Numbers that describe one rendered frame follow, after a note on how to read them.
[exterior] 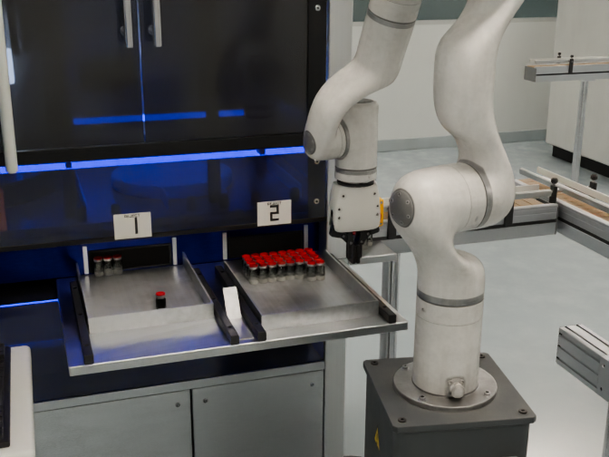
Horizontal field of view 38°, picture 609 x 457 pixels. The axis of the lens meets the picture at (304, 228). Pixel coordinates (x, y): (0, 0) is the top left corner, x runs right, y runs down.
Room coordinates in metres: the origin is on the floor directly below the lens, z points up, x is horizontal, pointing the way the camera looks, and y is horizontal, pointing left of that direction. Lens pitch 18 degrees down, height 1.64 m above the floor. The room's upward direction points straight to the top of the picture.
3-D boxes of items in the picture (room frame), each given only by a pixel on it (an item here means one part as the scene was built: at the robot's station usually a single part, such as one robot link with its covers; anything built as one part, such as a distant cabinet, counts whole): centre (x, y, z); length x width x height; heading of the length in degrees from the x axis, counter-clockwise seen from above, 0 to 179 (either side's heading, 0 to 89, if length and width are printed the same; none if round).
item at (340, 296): (1.85, 0.02, 0.90); 0.34 x 0.26 x 0.04; 18
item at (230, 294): (1.68, 0.14, 0.91); 0.14 x 0.03 x 0.06; 18
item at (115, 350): (1.82, 0.19, 0.87); 0.70 x 0.48 x 0.02; 108
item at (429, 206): (1.44, -0.23, 1.16); 0.19 x 0.12 x 0.24; 122
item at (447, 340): (1.45, -0.26, 0.95); 0.19 x 0.19 x 0.18
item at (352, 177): (1.70, -0.10, 1.20); 0.09 x 0.08 x 0.03; 108
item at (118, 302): (1.83, 0.37, 0.90); 0.34 x 0.26 x 0.04; 18
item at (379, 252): (2.17, -0.16, 0.87); 0.14 x 0.13 x 0.02; 18
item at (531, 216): (2.35, -0.38, 0.92); 0.69 x 0.16 x 0.16; 108
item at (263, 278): (1.94, 0.04, 0.90); 0.18 x 0.02 x 0.05; 108
